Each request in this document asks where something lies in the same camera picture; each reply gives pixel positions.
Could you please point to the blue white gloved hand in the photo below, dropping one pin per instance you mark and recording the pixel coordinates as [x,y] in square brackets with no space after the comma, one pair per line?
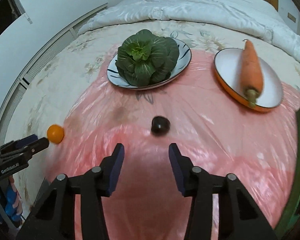
[13,206]

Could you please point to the green leafy vegetable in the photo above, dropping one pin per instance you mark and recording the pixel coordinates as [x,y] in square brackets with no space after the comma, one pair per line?
[145,59]

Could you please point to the white patterned oval plate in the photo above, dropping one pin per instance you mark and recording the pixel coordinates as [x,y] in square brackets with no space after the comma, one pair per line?
[184,59]

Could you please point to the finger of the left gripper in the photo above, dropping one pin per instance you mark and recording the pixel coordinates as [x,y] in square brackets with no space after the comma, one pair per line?
[18,144]
[29,150]

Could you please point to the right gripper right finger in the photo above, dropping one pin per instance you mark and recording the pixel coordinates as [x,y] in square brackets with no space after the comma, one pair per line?
[239,215]

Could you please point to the orange rimmed white plate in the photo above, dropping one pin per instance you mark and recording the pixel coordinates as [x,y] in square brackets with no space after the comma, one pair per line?
[227,67]

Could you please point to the small orange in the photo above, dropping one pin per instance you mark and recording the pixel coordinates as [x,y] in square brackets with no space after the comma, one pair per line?
[55,134]

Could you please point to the pink plastic sheet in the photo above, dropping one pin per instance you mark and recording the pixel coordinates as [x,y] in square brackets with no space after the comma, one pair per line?
[213,130]

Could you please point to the dark purple plum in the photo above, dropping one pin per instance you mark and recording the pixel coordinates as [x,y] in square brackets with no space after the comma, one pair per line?
[160,125]

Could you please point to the white folded duvet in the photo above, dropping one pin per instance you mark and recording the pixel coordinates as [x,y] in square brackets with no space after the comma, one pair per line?
[254,17]

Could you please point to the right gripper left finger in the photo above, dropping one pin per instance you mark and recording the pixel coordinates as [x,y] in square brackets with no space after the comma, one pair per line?
[53,216]

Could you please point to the floral bed sheet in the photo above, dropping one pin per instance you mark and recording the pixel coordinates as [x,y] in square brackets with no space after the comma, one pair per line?
[55,89]

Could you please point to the orange carrot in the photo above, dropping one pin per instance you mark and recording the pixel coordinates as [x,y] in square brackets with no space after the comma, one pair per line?
[251,77]

